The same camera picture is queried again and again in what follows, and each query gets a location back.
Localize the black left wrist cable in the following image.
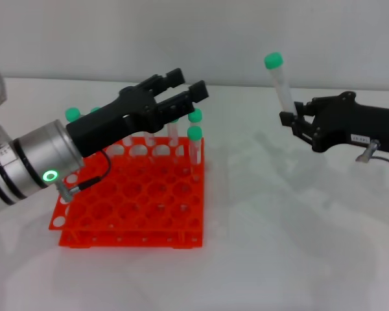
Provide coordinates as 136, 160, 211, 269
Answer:
56, 149, 113, 203

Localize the orange test tube rack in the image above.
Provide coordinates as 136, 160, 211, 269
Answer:
48, 135, 205, 250

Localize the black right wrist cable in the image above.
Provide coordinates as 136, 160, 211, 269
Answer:
355, 139, 389, 168

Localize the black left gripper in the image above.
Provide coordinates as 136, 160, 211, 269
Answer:
65, 67, 210, 159

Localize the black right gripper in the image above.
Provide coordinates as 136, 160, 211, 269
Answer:
279, 91, 389, 154

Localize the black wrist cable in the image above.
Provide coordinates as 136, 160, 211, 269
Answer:
355, 139, 389, 168
56, 149, 113, 203

